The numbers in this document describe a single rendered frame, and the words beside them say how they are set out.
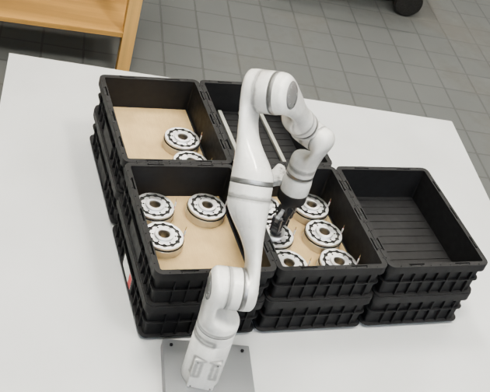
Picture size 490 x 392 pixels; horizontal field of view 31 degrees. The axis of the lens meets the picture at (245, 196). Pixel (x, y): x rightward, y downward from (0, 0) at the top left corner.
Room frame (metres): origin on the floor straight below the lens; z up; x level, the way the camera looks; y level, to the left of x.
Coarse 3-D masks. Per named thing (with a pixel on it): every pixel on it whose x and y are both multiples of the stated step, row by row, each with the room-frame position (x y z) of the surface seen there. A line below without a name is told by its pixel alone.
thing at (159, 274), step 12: (192, 168) 1.88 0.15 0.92; (204, 168) 1.89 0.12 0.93; (216, 168) 1.91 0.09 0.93; (228, 168) 1.92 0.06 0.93; (132, 180) 1.75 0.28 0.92; (132, 192) 1.70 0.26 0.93; (132, 204) 1.68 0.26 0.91; (144, 216) 1.63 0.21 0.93; (144, 228) 1.59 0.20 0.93; (144, 240) 1.56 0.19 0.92; (264, 240) 1.68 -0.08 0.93; (264, 252) 1.64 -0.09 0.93; (156, 264) 1.48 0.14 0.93; (156, 276) 1.46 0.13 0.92; (168, 276) 1.46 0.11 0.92; (180, 276) 1.48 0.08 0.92; (192, 276) 1.49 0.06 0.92; (204, 276) 1.50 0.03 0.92; (264, 276) 1.57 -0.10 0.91
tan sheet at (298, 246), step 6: (276, 198) 1.99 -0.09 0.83; (294, 222) 1.91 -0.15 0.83; (294, 228) 1.89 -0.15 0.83; (300, 228) 1.89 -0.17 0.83; (300, 234) 1.87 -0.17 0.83; (294, 240) 1.84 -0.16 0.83; (300, 240) 1.84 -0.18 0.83; (294, 246) 1.81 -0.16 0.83; (300, 246) 1.82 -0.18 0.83; (342, 246) 1.88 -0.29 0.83; (300, 252) 1.80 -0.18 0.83; (306, 252) 1.81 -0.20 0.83; (312, 252) 1.81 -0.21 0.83; (306, 258) 1.78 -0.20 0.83; (312, 258) 1.79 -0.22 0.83; (312, 264) 1.76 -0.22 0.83
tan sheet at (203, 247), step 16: (176, 208) 1.81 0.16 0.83; (176, 224) 1.75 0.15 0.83; (192, 224) 1.77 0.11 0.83; (224, 224) 1.81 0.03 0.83; (192, 240) 1.71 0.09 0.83; (208, 240) 1.73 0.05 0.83; (224, 240) 1.75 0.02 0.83; (192, 256) 1.66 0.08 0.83; (208, 256) 1.67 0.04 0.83; (224, 256) 1.69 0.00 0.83; (240, 256) 1.71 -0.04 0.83
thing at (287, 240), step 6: (270, 222) 1.84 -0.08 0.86; (282, 228) 1.83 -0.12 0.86; (288, 228) 1.84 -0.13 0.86; (288, 234) 1.82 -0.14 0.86; (276, 240) 1.77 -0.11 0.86; (282, 240) 1.78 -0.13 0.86; (288, 240) 1.79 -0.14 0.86; (276, 246) 1.75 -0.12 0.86; (282, 246) 1.76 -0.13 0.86; (288, 246) 1.77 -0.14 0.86
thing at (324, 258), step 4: (324, 252) 1.79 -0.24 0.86; (328, 252) 1.80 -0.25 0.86; (332, 252) 1.80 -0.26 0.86; (336, 252) 1.81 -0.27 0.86; (340, 252) 1.81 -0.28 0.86; (344, 252) 1.81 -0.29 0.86; (320, 256) 1.77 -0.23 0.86; (324, 256) 1.78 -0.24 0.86; (328, 256) 1.78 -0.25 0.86; (344, 256) 1.80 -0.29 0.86; (348, 256) 1.80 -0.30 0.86; (320, 260) 1.75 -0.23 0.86; (324, 260) 1.76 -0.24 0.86; (328, 260) 1.76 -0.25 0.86; (348, 260) 1.79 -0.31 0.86; (352, 260) 1.79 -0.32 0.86; (324, 264) 1.74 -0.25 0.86; (328, 264) 1.75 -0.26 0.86
